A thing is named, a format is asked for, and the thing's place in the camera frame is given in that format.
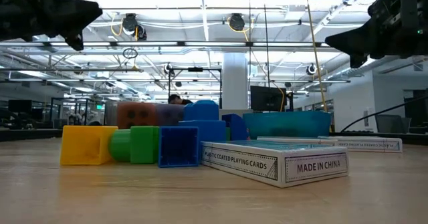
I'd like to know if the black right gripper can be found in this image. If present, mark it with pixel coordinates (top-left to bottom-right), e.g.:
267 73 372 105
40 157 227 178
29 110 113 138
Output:
324 0 428 69

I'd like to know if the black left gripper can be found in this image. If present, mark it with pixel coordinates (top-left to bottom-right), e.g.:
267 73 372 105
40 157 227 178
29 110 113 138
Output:
0 0 103 51

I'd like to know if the blue-backed playing card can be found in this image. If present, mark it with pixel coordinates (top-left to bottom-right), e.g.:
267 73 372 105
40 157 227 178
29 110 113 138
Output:
319 135 403 154

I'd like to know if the white card deck box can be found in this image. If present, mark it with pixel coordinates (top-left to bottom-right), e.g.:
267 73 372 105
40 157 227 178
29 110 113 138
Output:
256 136 335 144

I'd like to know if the orange foam die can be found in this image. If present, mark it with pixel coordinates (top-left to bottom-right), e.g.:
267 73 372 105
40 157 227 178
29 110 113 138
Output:
116 102 158 130

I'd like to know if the large yellow toy block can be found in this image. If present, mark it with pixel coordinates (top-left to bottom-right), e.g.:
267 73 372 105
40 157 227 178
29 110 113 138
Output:
60 125 118 166

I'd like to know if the purple foam die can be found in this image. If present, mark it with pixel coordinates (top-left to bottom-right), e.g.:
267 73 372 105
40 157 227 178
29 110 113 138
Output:
156 103 185 127

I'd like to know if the large green toy block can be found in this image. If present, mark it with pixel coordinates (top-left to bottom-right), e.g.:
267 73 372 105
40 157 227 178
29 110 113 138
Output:
108 125 161 165

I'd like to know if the small blue arched block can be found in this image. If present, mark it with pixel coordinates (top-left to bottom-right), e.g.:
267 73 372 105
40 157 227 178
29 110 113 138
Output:
221 113 249 141

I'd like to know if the large blue studded block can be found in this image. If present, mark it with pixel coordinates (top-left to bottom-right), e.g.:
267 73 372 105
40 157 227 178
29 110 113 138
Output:
178 100 227 144

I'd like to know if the blue hollow toy block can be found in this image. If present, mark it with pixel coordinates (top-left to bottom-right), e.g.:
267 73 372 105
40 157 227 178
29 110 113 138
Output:
158 126 201 168

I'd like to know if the grey mesh office chair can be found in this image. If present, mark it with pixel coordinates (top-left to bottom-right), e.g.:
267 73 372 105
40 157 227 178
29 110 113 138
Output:
374 114 413 130

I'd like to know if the black background cabinet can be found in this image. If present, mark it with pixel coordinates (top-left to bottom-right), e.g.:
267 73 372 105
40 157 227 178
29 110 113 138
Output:
403 88 428 128

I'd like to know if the black background screen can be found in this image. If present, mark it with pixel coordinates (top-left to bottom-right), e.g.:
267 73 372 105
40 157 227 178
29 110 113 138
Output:
7 99 33 115

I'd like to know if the black background monitor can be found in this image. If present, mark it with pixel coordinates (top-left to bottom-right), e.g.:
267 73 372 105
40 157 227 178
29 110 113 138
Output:
249 85 289 113

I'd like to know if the teal plastic bin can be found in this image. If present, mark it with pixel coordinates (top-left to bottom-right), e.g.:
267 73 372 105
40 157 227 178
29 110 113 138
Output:
243 110 332 140

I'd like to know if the white building column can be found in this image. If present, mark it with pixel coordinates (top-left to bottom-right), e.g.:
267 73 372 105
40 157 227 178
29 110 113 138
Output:
222 52 250 110

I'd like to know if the person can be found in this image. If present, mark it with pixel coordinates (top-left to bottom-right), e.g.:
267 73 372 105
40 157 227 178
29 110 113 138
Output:
167 94 193 106

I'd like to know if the light grey plastic bin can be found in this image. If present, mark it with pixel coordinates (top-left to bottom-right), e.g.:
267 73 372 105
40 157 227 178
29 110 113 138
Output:
219 108 254 116

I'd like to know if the yellow cable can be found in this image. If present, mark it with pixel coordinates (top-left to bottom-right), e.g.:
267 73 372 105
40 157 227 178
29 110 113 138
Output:
303 0 328 114

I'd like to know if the black ceiling cord reel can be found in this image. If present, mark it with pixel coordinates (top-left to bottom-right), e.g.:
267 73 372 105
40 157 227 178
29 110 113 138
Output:
121 12 148 41
228 12 246 31

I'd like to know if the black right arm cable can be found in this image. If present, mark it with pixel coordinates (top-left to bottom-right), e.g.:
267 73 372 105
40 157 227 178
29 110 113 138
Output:
340 96 428 134

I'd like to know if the black aluminium table frame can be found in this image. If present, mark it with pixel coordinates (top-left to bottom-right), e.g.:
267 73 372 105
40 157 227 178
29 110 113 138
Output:
0 126 428 146

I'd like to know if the black background station frame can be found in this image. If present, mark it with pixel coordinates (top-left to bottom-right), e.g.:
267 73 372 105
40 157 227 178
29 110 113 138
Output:
167 66 223 110

